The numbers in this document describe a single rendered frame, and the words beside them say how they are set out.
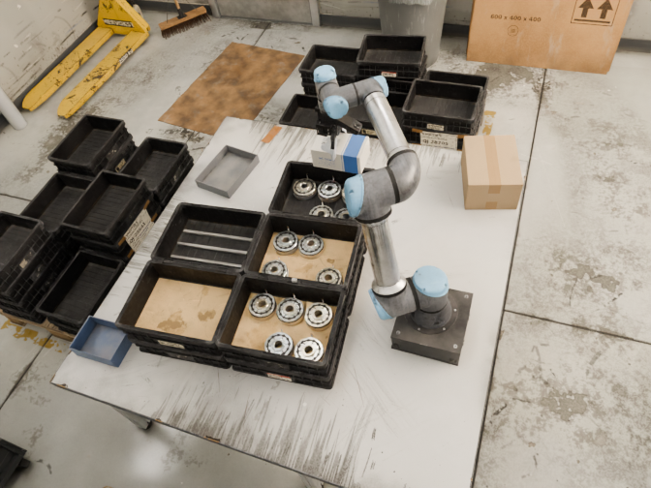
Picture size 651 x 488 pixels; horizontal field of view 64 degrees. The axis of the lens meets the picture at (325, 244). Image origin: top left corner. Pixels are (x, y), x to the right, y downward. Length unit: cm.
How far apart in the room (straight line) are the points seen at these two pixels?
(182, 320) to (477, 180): 132
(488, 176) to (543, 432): 120
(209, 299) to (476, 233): 114
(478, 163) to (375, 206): 92
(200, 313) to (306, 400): 52
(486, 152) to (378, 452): 133
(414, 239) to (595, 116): 211
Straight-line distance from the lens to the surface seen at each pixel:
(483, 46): 437
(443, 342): 189
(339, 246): 208
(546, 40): 434
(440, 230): 228
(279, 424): 193
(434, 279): 175
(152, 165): 339
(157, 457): 282
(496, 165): 234
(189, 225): 233
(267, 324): 194
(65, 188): 354
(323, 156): 203
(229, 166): 269
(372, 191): 149
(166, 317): 209
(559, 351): 287
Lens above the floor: 251
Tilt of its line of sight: 53 degrees down
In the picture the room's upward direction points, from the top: 11 degrees counter-clockwise
